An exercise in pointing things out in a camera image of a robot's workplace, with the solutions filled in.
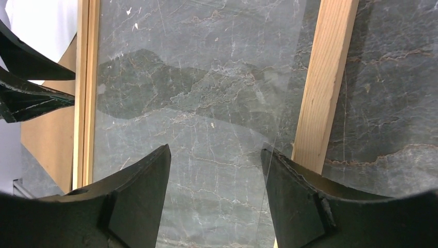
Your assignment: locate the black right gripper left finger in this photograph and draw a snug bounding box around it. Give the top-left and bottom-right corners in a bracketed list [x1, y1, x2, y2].
[1, 145, 171, 247]

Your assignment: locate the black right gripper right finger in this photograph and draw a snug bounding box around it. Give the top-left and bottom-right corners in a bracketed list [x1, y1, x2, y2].
[260, 145, 437, 247]

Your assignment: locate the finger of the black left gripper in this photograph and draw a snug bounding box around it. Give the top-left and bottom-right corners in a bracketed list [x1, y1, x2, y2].
[1, 68, 75, 123]
[1, 22, 75, 81]

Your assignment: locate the printed photo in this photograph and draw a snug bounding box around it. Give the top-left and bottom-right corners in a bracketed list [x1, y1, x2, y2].
[1, 1, 79, 85]

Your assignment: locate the brown backing board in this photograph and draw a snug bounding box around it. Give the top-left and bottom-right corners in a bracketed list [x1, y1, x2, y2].
[20, 34, 77, 194]

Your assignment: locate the clear acrylic frame pane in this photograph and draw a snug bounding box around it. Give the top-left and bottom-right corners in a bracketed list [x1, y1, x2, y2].
[92, 1, 319, 247]

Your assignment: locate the light wooden picture frame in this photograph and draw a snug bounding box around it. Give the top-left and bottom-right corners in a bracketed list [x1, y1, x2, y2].
[72, 1, 358, 189]

